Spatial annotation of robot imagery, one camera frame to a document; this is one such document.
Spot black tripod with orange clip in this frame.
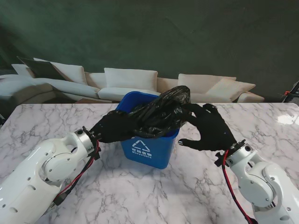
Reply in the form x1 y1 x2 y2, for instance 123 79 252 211
279 80 299 103

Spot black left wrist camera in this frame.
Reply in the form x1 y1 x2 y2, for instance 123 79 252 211
90 149 101 162

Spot white sofa back cushion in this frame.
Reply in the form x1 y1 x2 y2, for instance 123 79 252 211
34 57 85 84
104 67 158 91
11 63 36 77

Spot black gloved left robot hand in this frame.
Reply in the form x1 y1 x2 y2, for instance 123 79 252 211
90 111 141 144

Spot left arm red black cables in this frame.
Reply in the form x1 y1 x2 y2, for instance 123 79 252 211
52 139 101 207

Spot blue plastic recycling bin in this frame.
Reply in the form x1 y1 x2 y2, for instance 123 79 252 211
116 91 180 170

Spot dark grey cushion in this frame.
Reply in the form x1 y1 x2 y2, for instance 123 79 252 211
17 56 71 81

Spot long white sofa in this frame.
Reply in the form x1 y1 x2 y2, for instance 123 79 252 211
0 63 159 105

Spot arm red black cables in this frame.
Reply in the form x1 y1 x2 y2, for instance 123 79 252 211
52 139 101 207
221 150 256 224

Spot right arm red black cables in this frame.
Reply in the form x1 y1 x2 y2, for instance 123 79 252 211
221 150 256 224

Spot beige sofa back cushion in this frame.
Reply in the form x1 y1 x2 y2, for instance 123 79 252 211
84 71 106 88

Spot black plastic garbage bag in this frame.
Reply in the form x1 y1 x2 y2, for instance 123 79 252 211
116 85 194 140

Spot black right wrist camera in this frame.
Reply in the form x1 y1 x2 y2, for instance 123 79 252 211
214 151 228 167

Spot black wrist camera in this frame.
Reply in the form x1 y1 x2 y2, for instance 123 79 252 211
90 149 101 162
214 151 228 167

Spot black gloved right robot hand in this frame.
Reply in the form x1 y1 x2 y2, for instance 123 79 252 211
178 103 236 152

